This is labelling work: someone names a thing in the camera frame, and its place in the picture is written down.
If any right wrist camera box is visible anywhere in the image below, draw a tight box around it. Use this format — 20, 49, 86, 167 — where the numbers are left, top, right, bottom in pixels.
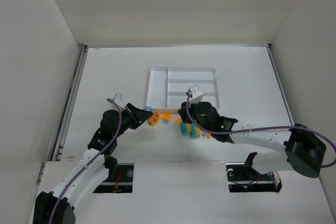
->
186, 85, 204, 104

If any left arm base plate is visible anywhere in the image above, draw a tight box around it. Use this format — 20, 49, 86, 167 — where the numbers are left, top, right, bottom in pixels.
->
93, 163, 134, 194

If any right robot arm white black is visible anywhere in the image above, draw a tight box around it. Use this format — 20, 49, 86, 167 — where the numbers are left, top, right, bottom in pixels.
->
177, 102, 327, 178

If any orange arch lego piece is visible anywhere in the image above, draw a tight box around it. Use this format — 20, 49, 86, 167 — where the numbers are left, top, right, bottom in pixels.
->
162, 112, 172, 122

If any teal yellow lego block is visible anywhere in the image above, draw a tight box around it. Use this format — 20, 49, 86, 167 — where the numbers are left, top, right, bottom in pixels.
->
180, 122, 201, 138

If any white divided sorting tray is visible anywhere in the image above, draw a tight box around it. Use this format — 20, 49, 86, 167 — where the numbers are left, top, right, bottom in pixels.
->
145, 66, 220, 112

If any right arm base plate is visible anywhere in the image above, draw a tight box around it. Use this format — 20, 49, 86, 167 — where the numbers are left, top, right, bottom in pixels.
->
226, 163, 282, 193

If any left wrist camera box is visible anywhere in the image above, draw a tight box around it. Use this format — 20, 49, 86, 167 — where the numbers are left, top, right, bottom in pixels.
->
113, 93, 123, 104

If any yellow round printed lego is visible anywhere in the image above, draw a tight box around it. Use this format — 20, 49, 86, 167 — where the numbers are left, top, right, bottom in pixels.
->
148, 111, 161, 126

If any teal round printed lego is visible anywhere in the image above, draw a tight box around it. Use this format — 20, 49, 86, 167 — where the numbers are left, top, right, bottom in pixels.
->
143, 106, 153, 112

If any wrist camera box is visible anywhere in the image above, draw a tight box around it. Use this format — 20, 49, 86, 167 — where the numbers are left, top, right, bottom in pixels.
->
186, 85, 204, 104
113, 93, 123, 104

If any small orange square lego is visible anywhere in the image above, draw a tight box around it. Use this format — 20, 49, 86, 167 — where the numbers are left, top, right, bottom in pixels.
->
175, 118, 182, 124

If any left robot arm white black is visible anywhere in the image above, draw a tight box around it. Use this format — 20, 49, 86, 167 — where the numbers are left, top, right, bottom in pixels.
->
33, 101, 153, 223

